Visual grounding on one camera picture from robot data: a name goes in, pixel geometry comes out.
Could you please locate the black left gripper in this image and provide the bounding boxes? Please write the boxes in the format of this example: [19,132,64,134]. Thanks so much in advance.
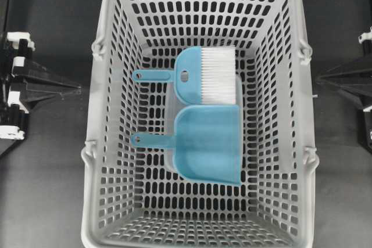
[1,31,82,139]

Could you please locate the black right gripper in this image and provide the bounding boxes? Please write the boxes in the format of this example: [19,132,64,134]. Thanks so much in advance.
[316,28,371,146]

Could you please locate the blue plastic dustpan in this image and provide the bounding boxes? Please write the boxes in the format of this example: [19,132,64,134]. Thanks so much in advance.
[130,105,243,186]

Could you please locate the grey plastic shopping basket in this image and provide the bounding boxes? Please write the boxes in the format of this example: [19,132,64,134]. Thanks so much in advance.
[81,0,319,247]

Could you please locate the blue hand brush white bristles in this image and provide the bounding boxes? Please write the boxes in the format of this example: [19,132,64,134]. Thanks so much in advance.
[132,46,236,105]

